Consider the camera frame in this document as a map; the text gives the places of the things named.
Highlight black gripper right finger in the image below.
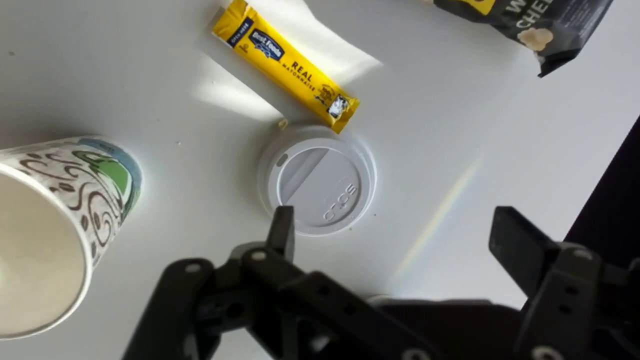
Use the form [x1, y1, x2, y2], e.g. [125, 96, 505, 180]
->
[488, 205, 640, 360]

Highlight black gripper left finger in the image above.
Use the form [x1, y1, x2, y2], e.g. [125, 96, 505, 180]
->
[121, 203, 442, 360]

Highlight white plastic cup lid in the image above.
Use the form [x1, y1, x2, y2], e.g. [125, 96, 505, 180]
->
[256, 124, 380, 237]

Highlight patterned paper coffee cup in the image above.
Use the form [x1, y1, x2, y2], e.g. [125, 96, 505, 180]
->
[0, 133, 146, 341]

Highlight yellow mayonnaise packet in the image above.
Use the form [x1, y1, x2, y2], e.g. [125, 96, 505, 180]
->
[209, 0, 362, 136]

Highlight black popcorn bag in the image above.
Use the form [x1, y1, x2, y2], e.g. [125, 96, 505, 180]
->
[426, 0, 615, 80]

